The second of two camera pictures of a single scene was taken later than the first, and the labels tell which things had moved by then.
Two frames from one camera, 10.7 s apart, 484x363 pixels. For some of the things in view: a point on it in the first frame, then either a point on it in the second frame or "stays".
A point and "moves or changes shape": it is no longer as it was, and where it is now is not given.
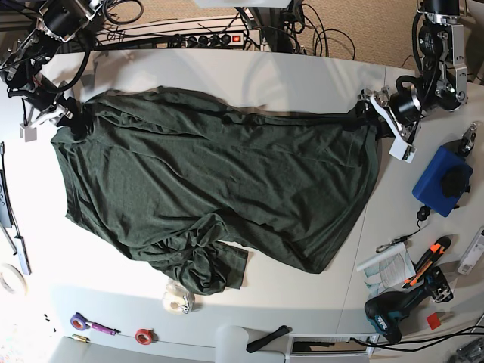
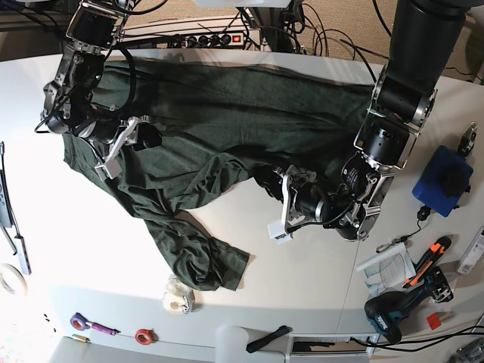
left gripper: [43, 100] to [104, 131]
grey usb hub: [23, 255] stays
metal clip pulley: [468, 141] stays
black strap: [283, 329] stays
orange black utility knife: [439, 247] stays
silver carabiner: [384, 246] stays
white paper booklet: [388, 271] stays
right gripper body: [404, 102] to [317, 203]
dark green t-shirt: [197, 184] moves or changes shape
